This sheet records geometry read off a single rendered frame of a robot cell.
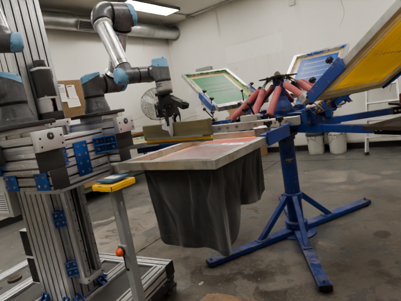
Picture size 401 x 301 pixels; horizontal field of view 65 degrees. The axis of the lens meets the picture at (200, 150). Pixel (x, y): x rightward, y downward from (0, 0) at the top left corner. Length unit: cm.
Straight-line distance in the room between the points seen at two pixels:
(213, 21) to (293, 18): 166
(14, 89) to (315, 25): 509
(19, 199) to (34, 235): 22
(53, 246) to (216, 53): 549
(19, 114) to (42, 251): 84
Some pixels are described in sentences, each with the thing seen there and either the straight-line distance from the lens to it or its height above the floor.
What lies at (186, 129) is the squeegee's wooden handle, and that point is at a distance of 142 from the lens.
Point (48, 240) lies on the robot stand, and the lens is 199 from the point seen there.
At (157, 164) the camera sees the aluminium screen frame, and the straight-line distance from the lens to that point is 141.
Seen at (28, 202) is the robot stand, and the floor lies 84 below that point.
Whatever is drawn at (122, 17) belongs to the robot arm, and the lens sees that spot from 177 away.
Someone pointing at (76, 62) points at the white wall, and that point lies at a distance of 586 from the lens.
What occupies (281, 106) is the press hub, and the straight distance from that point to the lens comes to 253.
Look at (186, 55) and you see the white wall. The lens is 723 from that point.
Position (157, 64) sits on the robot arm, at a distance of 147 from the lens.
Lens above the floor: 122
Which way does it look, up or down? 9 degrees down
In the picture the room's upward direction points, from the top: 10 degrees counter-clockwise
